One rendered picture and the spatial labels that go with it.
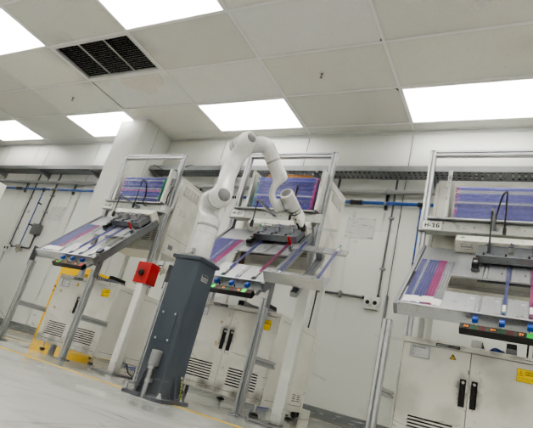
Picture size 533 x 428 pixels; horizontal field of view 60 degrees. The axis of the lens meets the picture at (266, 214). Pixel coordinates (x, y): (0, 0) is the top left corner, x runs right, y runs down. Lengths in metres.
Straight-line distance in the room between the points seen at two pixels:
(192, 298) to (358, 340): 2.44
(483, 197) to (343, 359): 2.15
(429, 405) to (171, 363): 1.31
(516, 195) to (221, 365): 2.07
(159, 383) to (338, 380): 2.47
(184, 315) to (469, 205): 1.80
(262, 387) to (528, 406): 1.39
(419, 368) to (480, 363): 0.30
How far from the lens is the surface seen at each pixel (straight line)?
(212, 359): 3.17
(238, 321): 3.12
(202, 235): 2.47
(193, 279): 2.37
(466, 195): 3.10
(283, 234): 3.20
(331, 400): 4.54
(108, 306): 3.87
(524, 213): 3.04
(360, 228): 4.84
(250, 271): 2.91
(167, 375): 2.35
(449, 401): 2.66
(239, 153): 2.66
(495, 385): 2.65
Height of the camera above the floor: 0.21
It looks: 19 degrees up
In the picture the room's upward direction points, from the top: 15 degrees clockwise
